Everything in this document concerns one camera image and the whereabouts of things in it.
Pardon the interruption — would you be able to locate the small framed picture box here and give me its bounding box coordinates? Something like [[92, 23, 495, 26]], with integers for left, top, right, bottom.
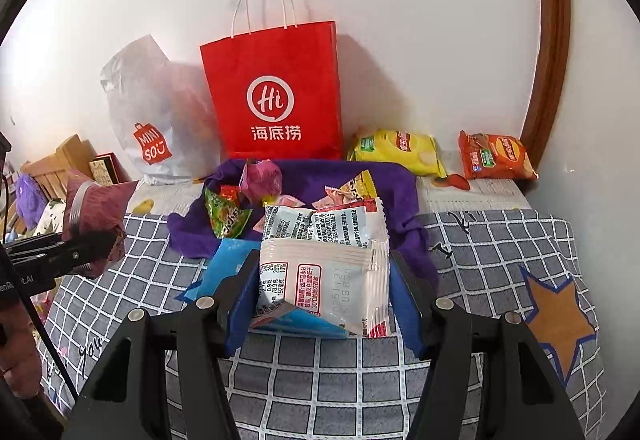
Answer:
[[89, 153, 122, 186]]

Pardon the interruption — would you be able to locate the person's left hand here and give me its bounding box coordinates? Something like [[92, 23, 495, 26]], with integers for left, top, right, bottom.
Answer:
[[1, 302, 42, 399]]

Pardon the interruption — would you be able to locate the dark pink snack bag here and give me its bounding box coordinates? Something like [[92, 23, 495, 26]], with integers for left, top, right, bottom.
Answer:
[[63, 170, 137, 278]]

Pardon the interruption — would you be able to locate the small red snack packet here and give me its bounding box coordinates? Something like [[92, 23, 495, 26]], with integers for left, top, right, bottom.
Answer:
[[219, 186, 242, 205]]

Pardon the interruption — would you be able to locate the white red snack packet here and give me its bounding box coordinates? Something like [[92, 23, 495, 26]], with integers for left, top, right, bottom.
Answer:
[[250, 197, 392, 338]]

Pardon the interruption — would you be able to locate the green snack packet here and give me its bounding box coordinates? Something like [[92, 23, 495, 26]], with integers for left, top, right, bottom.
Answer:
[[204, 188, 253, 238]]

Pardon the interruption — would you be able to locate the colourful pink candy packet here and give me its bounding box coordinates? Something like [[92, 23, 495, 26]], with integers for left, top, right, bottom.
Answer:
[[311, 186, 378, 212]]

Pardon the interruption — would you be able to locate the red paper Haidilao bag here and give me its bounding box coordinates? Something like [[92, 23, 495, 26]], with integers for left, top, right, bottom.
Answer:
[[201, 0, 343, 160]]

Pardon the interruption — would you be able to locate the brown wooden door frame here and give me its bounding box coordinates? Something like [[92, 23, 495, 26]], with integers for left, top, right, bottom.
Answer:
[[521, 0, 572, 167]]

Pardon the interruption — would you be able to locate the purple towel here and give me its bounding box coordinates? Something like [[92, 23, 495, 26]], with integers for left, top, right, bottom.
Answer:
[[167, 160, 438, 288]]

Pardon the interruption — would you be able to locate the white Miniso plastic bag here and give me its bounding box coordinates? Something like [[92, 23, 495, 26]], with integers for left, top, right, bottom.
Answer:
[[100, 35, 221, 183]]

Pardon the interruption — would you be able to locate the blue tissue pack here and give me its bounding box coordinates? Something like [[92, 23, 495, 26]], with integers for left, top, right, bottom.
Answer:
[[174, 237, 352, 340]]

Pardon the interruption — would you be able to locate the light pink peach packet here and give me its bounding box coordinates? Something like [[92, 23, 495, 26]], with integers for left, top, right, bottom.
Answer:
[[253, 194, 304, 233]]

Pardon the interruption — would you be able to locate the grey checked tablecloth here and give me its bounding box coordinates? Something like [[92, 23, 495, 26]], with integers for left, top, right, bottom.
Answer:
[[42, 209, 605, 439]]

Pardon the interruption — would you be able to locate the orange chips bag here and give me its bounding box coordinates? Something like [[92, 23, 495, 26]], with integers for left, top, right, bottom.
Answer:
[[458, 131, 538, 180]]

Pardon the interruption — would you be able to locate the yellow chips bag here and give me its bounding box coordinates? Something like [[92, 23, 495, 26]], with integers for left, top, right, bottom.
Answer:
[[346, 129, 447, 178]]

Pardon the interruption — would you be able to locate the yellow triangular snack packet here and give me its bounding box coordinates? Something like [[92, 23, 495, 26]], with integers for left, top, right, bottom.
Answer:
[[340, 169, 378, 200]]

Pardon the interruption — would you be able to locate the pink large snack bag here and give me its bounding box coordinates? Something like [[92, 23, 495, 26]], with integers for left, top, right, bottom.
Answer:
[[239, 160, 282, 205]]

